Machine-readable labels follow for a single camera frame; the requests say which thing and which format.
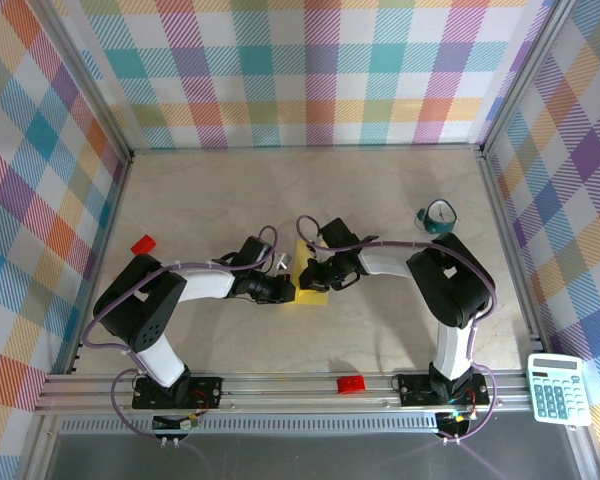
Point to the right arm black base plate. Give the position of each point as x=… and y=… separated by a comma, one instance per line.
x=415, y=390

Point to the small electronics module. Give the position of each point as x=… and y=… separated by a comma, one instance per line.
x=177, y=424
x=457, y=419

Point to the aluminium frame rail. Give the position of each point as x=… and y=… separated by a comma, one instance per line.
x=305, y=148
x=512, y=260
x=100, y=260

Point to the red toy block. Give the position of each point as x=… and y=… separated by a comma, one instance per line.
x=143, y=245
x=351, y=384

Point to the aluminium frame post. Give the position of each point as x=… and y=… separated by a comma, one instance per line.
x=85, y=85
x=527, y=80

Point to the aluminium frame leg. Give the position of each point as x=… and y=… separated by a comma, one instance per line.
x=37, y=450
x=587, y=452

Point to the white calculator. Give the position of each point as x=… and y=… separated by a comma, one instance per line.
x=559, y=390

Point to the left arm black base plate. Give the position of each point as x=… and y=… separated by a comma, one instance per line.
x=207, y=392

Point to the teal alarm clock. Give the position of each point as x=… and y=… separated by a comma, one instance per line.
x=440, y=215

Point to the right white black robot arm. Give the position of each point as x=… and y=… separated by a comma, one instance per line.
x=450, y=285

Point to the yellow paper sheet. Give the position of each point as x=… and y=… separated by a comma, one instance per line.
x=314, y=298

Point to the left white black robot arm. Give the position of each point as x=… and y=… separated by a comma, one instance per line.
x=155, y=345

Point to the wide slotted aluminium beam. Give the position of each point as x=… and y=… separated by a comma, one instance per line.
x=280, y=395

